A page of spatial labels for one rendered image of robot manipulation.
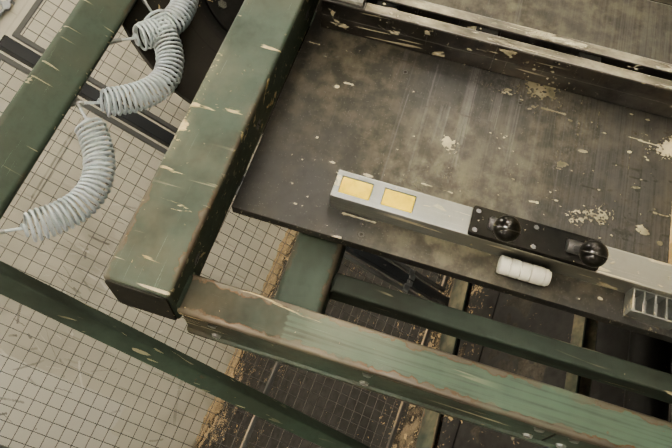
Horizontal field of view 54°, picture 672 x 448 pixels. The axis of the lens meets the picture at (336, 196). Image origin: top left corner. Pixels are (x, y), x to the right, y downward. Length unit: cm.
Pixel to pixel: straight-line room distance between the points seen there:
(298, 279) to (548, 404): 41
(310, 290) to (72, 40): 80
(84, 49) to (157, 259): 72
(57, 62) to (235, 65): 52
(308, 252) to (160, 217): 25
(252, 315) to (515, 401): 38
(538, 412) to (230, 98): 64
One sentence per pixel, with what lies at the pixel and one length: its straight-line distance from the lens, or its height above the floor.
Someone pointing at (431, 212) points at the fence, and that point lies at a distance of 104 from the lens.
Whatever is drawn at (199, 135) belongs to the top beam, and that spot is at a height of 192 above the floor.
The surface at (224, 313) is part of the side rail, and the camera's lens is 95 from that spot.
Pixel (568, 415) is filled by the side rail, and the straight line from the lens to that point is 98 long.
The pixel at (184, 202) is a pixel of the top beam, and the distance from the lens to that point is 98.
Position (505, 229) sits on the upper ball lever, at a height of 155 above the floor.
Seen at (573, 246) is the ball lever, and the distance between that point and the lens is 105.
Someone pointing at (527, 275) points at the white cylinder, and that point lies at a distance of 105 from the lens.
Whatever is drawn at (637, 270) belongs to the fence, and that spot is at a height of 130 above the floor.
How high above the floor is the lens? 209
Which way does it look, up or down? 22 degrees down
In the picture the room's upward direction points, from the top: 58 degrees counter-clockwise
